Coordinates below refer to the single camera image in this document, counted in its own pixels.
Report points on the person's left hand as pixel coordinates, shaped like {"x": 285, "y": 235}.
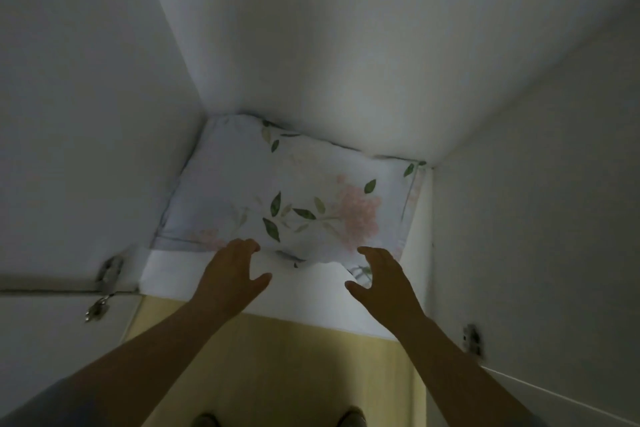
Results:
{"x": 225, "y": 281}

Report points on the person's left thumb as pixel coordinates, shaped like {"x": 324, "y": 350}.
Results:
{"x": 259, "y": 285}

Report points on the person's left forearm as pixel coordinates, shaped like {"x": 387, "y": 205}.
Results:
{"x": 150, "y": 361}

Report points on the folded white floral bedding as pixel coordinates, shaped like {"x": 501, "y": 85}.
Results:
{"x": 300, "y": 191}

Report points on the metal cabinet door hinge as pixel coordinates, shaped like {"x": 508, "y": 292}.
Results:
{"x": 472, "y": 340}
{"x": 98, "y": 309}
{"x": 110, "y": 271}

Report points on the person's right hand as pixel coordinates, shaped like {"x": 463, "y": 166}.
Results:
{"x": 387, "y": 294}

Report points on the person's right thumb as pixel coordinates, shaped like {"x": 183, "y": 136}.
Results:
{"x": 357, "y": 290}

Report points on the dark shoe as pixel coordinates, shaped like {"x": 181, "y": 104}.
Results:
{"x": 206, "y": 420}
{"x": 351, "y": 417}

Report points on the person's right forearm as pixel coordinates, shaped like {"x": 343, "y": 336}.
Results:
{"x": 455, "y": 376}

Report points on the white wardrobe cabinet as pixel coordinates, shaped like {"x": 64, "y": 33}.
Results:
{"x": 300, "y": 299}

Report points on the white cabinet door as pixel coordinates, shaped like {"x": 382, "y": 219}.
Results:
{"x": 580, "y": 416}
{"x": 45, "y": 331}

